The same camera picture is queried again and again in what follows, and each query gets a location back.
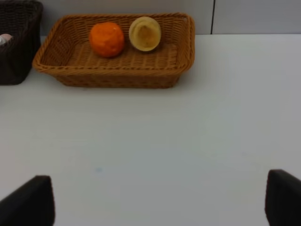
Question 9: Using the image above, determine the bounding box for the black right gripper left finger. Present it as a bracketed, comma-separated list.
[0, 176, 55, 226]

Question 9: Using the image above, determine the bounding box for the red yellow peach fruit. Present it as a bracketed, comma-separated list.
[128, 16, 161, 52]

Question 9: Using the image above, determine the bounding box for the dark brown wicker basket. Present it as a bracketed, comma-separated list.
[0, 0, 43, 85]

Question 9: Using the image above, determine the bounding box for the orange tangerine fruit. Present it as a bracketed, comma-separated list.
[89, 22, 125, 58]

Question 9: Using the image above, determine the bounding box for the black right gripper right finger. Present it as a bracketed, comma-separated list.
[265, 169, 301, 226]

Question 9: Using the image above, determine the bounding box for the light brown wicker basket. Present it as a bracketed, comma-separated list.
[32, 13, 195, 89]

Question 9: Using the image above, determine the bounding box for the pink bottle white cap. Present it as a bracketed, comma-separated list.
[0, 33, 13, 45]

